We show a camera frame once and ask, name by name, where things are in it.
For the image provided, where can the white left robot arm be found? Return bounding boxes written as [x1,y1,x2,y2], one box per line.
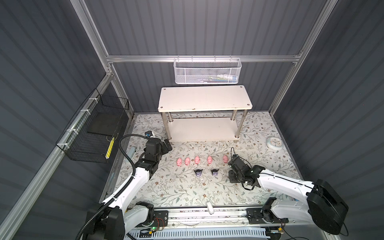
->
[76,131,173,240]

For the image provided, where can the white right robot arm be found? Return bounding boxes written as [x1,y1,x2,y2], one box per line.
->
[228,154,349,235]

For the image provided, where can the white two-tier shelf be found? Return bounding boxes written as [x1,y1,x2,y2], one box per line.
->
[158,85,253,142]

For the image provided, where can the light blue eraser block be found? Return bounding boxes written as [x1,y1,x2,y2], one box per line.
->
[127,147,137,159]

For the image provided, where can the white and blue clock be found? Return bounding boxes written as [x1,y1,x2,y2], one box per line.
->
[266,137,284,151]

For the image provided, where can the black wire basket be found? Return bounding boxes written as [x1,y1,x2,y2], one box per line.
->
[56,89,130,164]

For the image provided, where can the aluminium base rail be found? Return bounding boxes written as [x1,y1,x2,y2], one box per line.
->
[134,205,287,231]

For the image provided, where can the white wire basket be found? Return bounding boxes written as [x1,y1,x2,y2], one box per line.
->
[173,57,242,85]

